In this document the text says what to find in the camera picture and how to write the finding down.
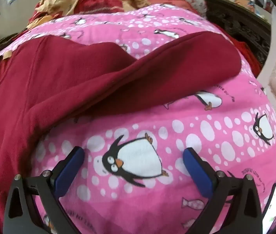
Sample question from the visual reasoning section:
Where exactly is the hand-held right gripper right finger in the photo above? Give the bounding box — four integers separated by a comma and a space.
182, 147, 263, 234

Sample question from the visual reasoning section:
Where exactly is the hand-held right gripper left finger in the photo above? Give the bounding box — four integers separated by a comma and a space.
3, 146, 85, 234

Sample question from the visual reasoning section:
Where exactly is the maroon shirt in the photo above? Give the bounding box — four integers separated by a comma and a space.
0, 32, 243, 234

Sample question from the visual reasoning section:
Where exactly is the white screen smartphone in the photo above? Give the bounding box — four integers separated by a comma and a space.
262, 183, 276, 233

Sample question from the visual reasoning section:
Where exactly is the pink penguin printed blanket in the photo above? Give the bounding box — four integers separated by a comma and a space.
0, 3, 276, 234

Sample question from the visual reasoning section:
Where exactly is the red cloth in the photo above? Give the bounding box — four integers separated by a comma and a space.
224, 35, 261, 75

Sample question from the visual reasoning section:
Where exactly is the dark carved wooden furniture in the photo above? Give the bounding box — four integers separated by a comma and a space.
199, 0, 273, 66

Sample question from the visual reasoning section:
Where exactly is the grey patterned cloth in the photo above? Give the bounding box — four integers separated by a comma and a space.
180, 0, 208, 19

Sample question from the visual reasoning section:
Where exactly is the red orange floral blanket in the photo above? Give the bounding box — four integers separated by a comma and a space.
26, 0, 192, 30

